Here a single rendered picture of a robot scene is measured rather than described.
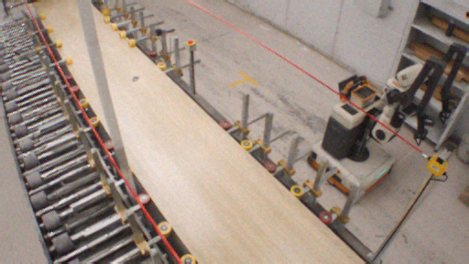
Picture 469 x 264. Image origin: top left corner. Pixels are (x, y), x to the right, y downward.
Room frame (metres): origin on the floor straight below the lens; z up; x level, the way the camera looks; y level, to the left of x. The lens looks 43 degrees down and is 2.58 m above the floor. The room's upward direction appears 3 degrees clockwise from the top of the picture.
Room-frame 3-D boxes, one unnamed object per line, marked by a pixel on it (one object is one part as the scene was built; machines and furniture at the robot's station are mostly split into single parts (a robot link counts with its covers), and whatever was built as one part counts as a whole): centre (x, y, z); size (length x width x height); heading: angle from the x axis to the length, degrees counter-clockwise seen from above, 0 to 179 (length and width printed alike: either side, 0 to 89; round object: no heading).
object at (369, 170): (2.29, -1.14, 0.16); 0.67 x 0.64 x 0.25; 40
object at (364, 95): (2.38, -1.07, 0.87); 0.23 x 0.15 x 0.11; 130
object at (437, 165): (0.91, -0.85, 1.20); 0.15 x 0.12 x 1.00; 40
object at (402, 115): (2.07, -1.33, 0.99); 0.28 x 0.16 x 0.22; 130
